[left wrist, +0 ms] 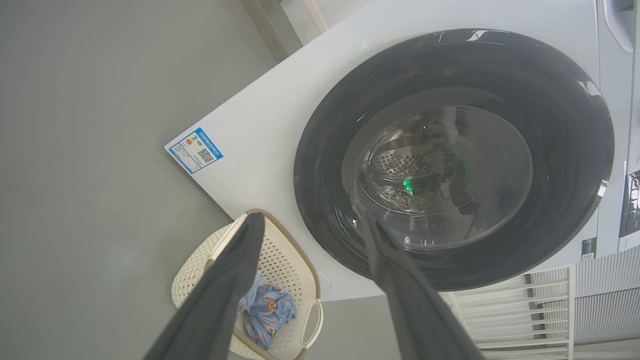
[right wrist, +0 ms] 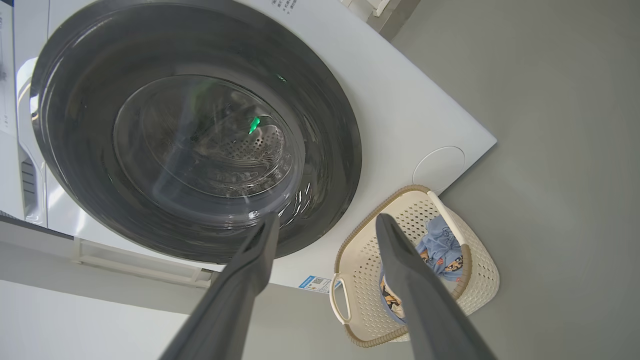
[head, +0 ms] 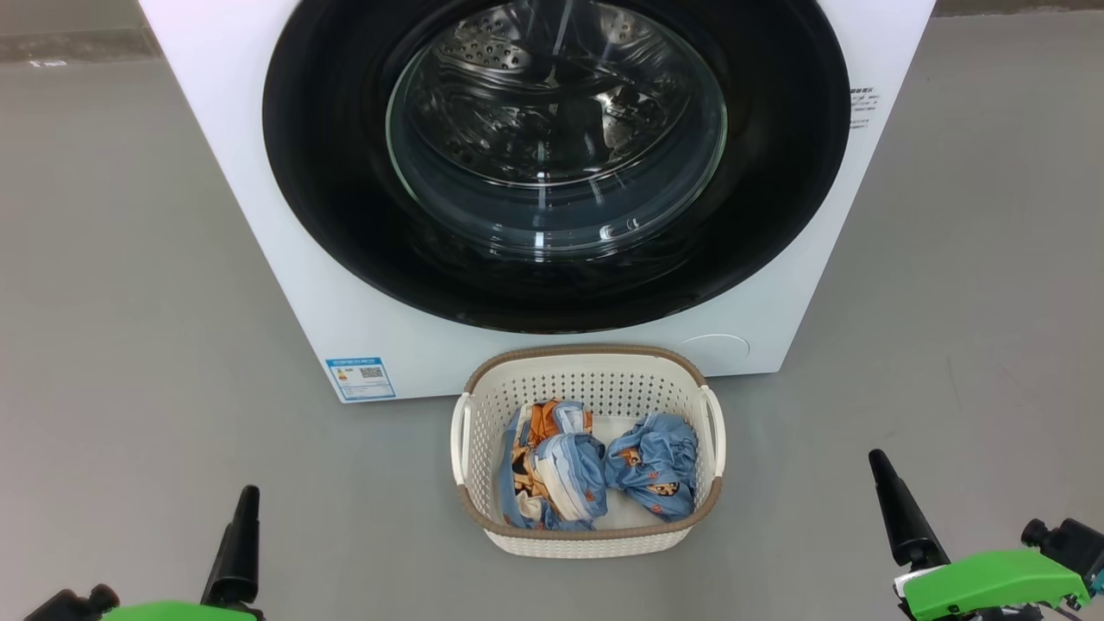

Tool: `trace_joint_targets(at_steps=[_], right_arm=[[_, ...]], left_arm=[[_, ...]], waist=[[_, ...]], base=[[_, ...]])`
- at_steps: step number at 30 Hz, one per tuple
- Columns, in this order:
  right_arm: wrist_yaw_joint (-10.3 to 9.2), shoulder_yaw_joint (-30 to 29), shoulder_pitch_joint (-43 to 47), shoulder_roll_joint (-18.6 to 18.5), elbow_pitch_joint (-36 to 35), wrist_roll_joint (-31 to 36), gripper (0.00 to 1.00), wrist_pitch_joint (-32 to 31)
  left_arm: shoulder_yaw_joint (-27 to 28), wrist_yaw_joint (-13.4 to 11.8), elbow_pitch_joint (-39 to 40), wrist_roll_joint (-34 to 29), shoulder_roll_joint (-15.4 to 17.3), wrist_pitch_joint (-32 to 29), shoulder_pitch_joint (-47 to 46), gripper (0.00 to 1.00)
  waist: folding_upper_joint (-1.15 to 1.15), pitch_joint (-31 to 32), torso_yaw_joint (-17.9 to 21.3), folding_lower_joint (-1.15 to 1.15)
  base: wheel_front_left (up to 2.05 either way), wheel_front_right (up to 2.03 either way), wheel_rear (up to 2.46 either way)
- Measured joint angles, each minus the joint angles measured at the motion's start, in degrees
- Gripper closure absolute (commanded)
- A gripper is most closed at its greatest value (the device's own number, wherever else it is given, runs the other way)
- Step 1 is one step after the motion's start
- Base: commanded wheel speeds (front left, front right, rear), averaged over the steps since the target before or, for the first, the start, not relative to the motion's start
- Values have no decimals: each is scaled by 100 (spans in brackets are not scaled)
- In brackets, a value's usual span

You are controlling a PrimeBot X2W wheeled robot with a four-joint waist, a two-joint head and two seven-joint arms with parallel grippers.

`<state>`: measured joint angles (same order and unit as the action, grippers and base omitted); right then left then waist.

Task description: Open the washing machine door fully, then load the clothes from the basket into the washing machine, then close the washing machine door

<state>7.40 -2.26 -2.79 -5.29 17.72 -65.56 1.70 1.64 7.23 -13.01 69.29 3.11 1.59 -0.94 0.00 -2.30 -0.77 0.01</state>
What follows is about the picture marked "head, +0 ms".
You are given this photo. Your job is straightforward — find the small blue printed garment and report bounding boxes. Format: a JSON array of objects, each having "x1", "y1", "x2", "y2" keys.
[{"x1": 604, "y1": 412, "x2": 699, "y2": 523}]

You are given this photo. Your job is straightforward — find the stainless steel washing machine drum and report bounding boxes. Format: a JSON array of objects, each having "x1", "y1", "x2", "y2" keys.
[{"x1": 423, "y1": 3, "x2": 695, "y2": 189}]

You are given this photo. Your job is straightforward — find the cream perforated laundry basket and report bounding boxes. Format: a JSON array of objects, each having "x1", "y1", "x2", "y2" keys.
[{"x1": 449, "y1": 345, "x2": 727, "y2": 560}]

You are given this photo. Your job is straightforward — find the black round glass washer door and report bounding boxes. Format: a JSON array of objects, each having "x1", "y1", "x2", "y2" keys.
[{"x1": 261, "y1": 0, "x2": 853, "y2": 336}]

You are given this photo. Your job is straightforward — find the large blue orange printed garment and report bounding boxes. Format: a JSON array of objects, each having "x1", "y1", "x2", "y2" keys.
[{"x1": 499, "y1": 398, "x2": 609, "y2": 531}]

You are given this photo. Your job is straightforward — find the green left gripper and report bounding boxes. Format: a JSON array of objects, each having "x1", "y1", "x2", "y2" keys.
[{"x1": 102, "y1": 486, "x2": 261, "y2": 621}]

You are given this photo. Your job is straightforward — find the blue energy label sticker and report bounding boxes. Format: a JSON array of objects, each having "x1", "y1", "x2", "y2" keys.
[{"x1": 325, "y1": 356, "x2": 397, "y2": 403}]

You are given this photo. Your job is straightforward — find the round white filter cover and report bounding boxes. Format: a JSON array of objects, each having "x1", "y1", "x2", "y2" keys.
[{"x1": 675, "y1": 334, "x2": 750, "y2": 378}]

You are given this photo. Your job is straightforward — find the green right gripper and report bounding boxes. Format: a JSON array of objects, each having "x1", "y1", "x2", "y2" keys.
[{"x1": 869, "y1": 448, "x2": 1092, "y2": 621}]

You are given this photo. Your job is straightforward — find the white front-load washing machine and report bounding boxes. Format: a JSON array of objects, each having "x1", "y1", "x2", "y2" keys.
[{"x1": 138, "y1": 0, "x2": 937, "y2": 405}]

